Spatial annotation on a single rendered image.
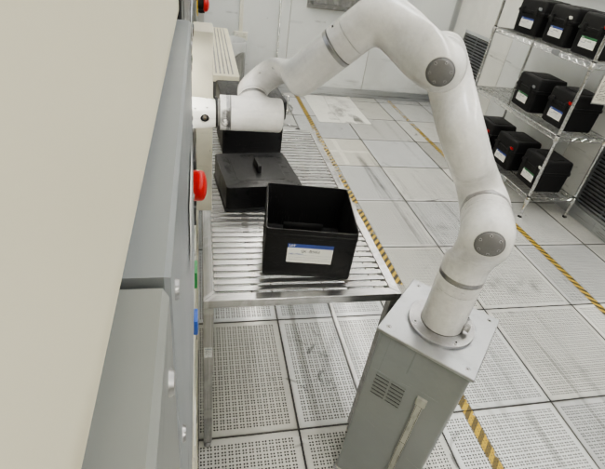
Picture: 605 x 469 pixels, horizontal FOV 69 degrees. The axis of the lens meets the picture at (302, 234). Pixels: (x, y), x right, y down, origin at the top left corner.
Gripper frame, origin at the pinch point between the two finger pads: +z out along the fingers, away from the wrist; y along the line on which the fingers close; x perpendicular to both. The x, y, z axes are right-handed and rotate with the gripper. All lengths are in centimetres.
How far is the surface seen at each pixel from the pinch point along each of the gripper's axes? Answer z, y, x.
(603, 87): -274, 147, -21
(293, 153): -55, 86, -49
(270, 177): -37, 41, -39
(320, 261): -47, -6, -43
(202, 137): -11.8, 15.1, -12.9
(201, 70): -11.7, 14.9, 5.8
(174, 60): -10, -76, 30
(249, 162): -30, 53, -38
